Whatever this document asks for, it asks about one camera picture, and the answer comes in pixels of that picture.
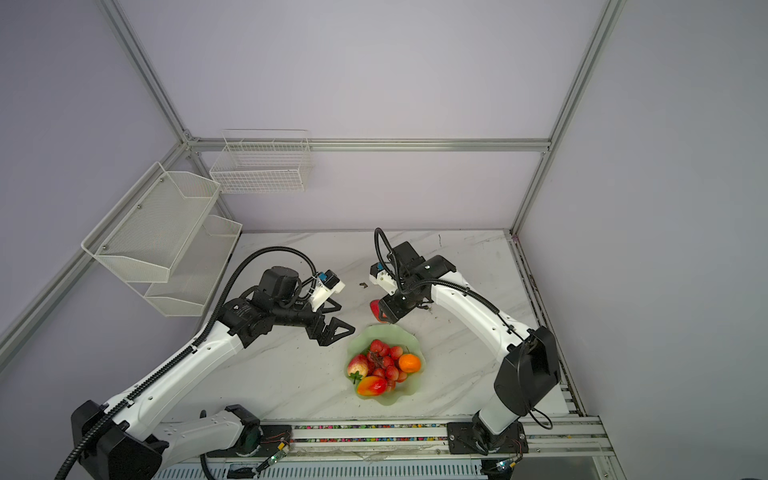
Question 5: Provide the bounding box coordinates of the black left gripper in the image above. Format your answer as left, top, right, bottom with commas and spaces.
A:
273, 298, 356, 345

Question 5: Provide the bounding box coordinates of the white mesh upper shelf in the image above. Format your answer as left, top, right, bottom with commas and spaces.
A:
81, 162, 221, 283

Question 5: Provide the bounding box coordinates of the red yellow fake mango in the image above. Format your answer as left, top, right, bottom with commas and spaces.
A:
356, 376, 389, 397

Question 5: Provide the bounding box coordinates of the green scalloped fruit bowl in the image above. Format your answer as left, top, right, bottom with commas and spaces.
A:
347, 324, 426, 406

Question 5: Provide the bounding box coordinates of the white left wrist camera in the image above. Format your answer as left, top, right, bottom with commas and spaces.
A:
309, 270, 345, 313

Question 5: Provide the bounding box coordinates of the white mesh shelf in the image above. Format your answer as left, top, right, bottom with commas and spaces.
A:
143, 215, 242, 317
81, 162, 221, 283

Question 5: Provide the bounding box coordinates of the white wire wall basket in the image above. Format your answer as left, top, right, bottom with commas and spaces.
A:
209, 129, 313, 194

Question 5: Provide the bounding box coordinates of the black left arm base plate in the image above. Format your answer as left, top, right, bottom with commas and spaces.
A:
236, 424, 292, 457

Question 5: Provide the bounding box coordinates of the orange fake tangerine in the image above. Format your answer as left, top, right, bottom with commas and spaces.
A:
398, 354, 422, 374

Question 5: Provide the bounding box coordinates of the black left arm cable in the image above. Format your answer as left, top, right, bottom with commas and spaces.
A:
53, 245, 319, 480

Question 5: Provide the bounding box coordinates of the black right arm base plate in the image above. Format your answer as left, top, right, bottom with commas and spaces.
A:
446, 422, 529, 456

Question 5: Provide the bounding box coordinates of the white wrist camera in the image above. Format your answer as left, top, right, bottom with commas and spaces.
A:
309, 270, 345, 313
369, 263, 399, 295

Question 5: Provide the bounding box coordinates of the white mesh lower shelf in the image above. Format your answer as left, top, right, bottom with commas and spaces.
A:
143, 215, 242, 317

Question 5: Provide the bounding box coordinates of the aluminium front rail frame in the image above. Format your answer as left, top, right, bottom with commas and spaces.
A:
107, 413, 628, 480

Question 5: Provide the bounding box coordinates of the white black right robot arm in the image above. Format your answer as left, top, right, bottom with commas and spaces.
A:
369, 242, 561, 454

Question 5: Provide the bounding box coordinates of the red fake strawberry apple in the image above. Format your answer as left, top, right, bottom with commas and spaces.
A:
369, 299, 386, 323

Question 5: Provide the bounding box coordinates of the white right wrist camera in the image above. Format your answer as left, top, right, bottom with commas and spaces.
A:
369, 263, 399, 295

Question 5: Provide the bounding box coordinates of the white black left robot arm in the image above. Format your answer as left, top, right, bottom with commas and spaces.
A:
57, 267, 355, 479

